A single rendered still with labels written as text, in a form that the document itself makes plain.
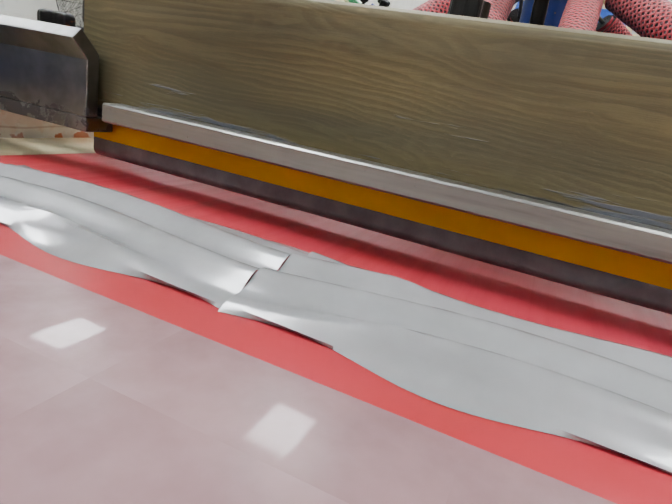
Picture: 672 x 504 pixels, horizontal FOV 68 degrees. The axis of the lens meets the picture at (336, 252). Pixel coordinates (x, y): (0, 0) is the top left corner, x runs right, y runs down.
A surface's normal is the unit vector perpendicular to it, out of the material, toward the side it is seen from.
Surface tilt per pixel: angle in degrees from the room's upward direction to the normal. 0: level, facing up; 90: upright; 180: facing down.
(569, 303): 1
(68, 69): 89
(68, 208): 28
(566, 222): 89
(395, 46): 89
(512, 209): 89
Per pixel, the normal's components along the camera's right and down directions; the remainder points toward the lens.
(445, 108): -0.39, 0.21
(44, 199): -0.05, -0.67
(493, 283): 0.18, -0.94
